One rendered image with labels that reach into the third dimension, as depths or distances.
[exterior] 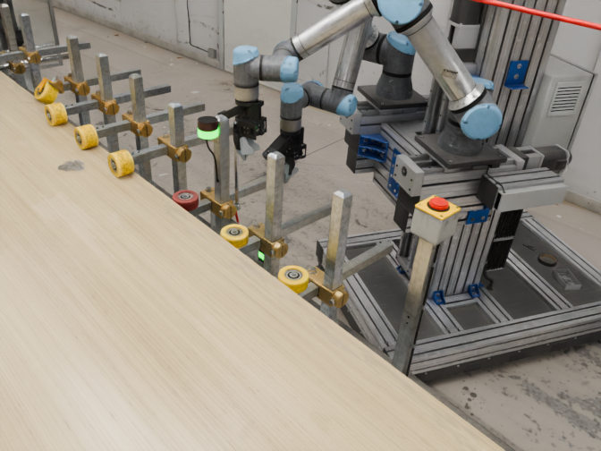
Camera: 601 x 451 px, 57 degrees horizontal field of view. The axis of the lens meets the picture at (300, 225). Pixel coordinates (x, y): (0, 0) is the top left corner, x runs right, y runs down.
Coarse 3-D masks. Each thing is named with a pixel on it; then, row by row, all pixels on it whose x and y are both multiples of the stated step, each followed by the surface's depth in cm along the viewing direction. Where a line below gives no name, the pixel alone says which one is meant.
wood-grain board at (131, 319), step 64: (0, 128) 206; (64, 128) 210; (0, 192) 169; (64, 192) 172; (128, 192) 174; (0, 256) 144; (64, 256) 145; (128, 256) 147; (192, 256) 149; (0, 320) 125; (64, 320) 126; (128, 320) 127; (192, 320) 129; (256, 320) 130; (320, 320) 131; (0, 384) 110; (64, 384) 111; (128, 384) 112; (192, 384) 113; (256, 384) 114; (320, 384) 115; (384, 384) 116; (0, 448) 99; (64, 448) 99; (128, 448) 100; (192, 448) 101; (256, 448) 102; (320, 448) 103; (384, 448) 104; (448, 448) 104
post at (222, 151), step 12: (228, 120) 164; (228, 132) 166; (216, 144) 168; (228, 144) 169; (216, 156) 170; (228, 156) 171; (228, 168) 173; (228, 180) 175; (216, 192) 177; (228, 192) 178; (216, 216) 182; (216, 228) 185
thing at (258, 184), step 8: (264, 176) 197; (248, 184) 191; (256, 184) 192; (264, 184) 194; (232, 192) 186; (240, 192) 188; (248, 192) 190; (200, 200) 180; (208, 200) 181; (200, 208) 178; (208, 208) 181
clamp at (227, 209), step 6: (204, 192) 183; (210, 192) 183; (204, 198) 183; (210, 198) 180; (216, 204) 178; (222, 204) 178; (228, 204) 178; (210, 210) 183; (216, 210) 180; (222, 210) 177; (228, 210) 177; (234, 210) 179; (222, 216) 179; (228, 216) 179
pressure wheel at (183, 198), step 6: (180, 192) 175; (186, 192) 176; (192, 192) 175; (174, 198) 172; (180, 198) 173; (186, 198) 173; (192, 198) 173; (198, 198) 174; (180, 204) 171; (186, 204) 171; (192, 204) 172; (198, 204) 174; (186, 210) 172
